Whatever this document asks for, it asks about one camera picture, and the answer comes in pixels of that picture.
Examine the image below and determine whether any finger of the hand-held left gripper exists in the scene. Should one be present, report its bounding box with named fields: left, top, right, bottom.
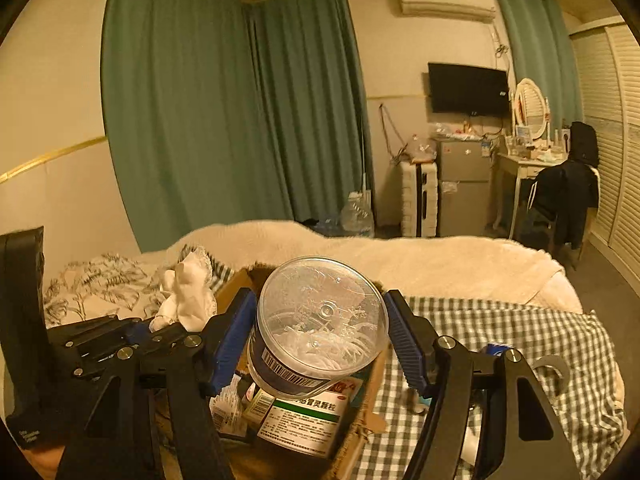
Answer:
left=47, top=316, right=151, bottom=348
left=60, top=327, right=188, bottom=376

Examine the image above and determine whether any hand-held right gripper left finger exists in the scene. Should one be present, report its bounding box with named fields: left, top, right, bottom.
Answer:
left=55, top=287, right=258, bottom=480

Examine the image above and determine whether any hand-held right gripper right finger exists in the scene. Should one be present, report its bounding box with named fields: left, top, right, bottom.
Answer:
left=384, top=289, right=568, bottom=480

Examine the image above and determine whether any clear round plastic tub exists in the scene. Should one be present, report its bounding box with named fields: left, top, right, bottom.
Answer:
left=246, top=256, right=390, bottom=401

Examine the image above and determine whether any white green medicine box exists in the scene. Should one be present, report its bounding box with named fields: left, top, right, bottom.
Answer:
left=255, top=392, right=351, bottom=461

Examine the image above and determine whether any brown cardboard box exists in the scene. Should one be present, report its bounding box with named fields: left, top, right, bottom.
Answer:
left=145, top=262, right=396, bottom=480

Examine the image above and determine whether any leaf print bedsheet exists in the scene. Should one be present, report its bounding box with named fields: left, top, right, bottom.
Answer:
left=42, top=254, right=168, bottom=331

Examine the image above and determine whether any cream knitted blanket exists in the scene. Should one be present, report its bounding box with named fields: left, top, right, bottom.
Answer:
left=165, top=219, right=583, bottom=313

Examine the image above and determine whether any large clear water jug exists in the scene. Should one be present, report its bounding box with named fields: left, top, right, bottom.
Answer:
left=341, top=191, right=375, bottom=238

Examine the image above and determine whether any white ribbed suitcase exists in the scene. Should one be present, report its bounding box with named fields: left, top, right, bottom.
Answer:
left=400, top=160, right=440, bottom=238

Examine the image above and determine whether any grey tape roll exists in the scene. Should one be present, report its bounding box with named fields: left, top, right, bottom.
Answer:
left=532, top=354, right=571, bottom=393

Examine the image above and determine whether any grey small fridge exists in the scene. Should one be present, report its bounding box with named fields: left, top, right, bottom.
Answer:
left=436, top=137, right=493, bottom=238

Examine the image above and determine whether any clear plastic bag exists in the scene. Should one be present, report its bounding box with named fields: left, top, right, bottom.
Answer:
left=405, top=132, right=438, bottom=163

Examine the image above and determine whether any white dressing table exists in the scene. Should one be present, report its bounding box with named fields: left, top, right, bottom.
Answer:
left=495, top=152, right=556, bottom=241

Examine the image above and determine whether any chair with dark clothes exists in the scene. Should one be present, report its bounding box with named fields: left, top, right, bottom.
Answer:
left=525, top=160, right=601, bottom=251

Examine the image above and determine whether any white oval mirror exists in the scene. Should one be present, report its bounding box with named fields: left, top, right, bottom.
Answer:
left=512, top=78, right=548, bottom=141

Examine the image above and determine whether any white louvred wardrobe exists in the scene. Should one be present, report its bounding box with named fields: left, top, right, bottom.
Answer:
left=570, top=22, right=640, bottom=281

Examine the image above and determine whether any narrow green curtain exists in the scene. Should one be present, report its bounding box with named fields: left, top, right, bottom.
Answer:
left=492, top=0, right=583, bottom=123

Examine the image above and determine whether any white air conditioner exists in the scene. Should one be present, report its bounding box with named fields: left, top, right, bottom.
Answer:
left=396, top=0, right=497, bottom=23

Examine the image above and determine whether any dark wall cable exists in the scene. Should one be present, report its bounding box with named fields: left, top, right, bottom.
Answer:
left=378, top=104, right=408, bottom=161

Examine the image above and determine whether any black wall television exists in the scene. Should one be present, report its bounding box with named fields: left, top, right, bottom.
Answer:
left=428, top=62, right=510, bottom=115

